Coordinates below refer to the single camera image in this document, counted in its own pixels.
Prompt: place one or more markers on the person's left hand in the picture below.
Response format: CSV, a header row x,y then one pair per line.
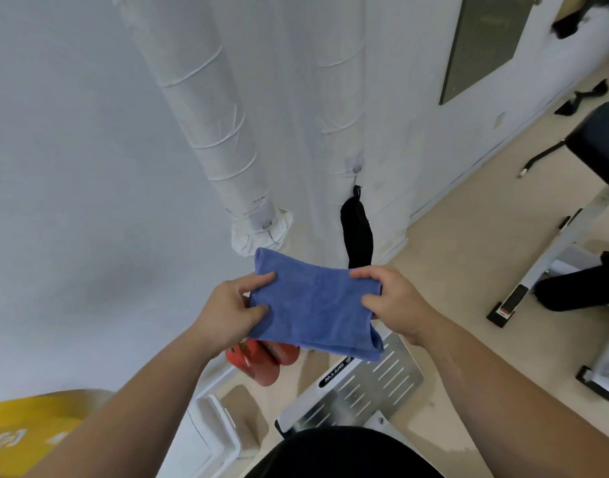
x,y
222,313

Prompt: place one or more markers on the person's right hand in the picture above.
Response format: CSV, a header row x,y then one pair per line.
x,y
401,306

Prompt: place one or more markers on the person's left thumb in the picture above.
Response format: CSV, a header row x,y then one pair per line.
x,y
257,313

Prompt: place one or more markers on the person's right thumb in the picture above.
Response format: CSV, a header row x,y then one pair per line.
x,y
373,304

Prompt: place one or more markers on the blue towel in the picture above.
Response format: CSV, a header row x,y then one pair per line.
x,y
309,308

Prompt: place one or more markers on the person's right forearm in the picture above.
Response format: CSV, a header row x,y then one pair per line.
x,y
503,398

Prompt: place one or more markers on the person's left forearm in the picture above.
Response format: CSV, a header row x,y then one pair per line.
x,y
135,408

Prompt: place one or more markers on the red fire extinguisher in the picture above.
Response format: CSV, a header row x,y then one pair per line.
x,y
284,352
252,365

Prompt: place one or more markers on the black hanging cloth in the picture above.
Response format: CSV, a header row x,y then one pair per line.
x,y
357,233

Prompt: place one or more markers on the perforated metal footplate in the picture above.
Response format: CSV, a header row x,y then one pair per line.
x,y
354,388

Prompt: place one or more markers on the person's black shorts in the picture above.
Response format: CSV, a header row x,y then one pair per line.
x,y
349,455

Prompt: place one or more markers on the white insulated pipe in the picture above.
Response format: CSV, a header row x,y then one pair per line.
x,y
205,104
334,94

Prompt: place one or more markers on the yellow weight plate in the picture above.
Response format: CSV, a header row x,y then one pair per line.
x,y
33,430

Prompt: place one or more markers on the black bench pad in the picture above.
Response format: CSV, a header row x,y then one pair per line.
x,y
598,146

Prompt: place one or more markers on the white bench frame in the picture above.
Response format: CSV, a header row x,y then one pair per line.
x,y
558,253

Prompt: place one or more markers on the white wall outlet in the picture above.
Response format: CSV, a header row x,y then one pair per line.
x,y
499,120

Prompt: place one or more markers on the dark wall panel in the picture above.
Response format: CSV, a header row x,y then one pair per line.
x,y
486,42

